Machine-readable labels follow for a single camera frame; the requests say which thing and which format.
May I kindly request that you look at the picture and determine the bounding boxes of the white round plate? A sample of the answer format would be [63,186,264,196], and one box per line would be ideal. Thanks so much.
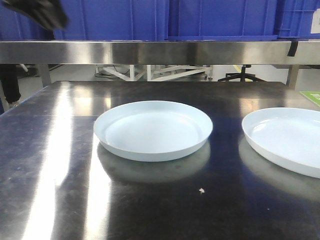
[93,100,214,162]
[241,107,320,179]

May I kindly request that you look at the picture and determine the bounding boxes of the white shipping label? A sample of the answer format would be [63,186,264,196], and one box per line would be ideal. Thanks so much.
[310,8,320,34]

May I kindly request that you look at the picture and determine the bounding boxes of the black strap on rail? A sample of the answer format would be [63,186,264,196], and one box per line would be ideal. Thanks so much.
[286,39,299,57]

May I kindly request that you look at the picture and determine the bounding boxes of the blue plastic crate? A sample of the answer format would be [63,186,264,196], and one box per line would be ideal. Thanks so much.
[53,0,170,42]
[0,1,87,41]

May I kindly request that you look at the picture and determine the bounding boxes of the person leg dark trousers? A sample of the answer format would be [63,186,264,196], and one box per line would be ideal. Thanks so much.
[0,64,21,108]

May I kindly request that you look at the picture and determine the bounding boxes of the blue plastic crate middle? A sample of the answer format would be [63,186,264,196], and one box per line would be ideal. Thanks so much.
[53,0,170,42]

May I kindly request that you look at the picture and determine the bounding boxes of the white frame structure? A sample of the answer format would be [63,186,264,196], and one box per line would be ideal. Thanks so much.
[94,64,214,82]

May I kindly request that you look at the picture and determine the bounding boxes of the blue crate with label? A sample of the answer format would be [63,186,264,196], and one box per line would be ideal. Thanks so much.
[168,0,320,41]

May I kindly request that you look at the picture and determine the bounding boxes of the black office chair base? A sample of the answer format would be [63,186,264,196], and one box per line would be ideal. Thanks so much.
[217,64,265,82]

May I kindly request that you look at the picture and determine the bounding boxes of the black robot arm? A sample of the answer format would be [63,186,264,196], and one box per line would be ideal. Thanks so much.
[0,0,69,31]

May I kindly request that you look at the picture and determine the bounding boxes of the blue plastic crate left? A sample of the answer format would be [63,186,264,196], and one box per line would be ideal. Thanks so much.
[0,1,87,41]

